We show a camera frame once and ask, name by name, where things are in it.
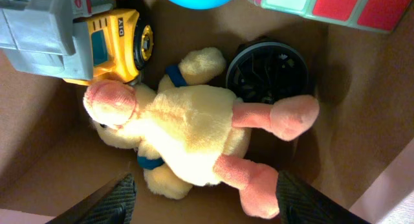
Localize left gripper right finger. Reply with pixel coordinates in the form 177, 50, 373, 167
276, 171, 369, 224

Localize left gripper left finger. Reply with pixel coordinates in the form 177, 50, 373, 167
47, 172, 136, 224

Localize black round puck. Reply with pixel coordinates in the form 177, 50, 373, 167
226, 37, 309, 104

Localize yellow grey toy truck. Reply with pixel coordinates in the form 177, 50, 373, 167
1, 0, 153, 85

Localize multicolour puzzle cube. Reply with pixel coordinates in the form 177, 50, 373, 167
249, 0, 413, 33

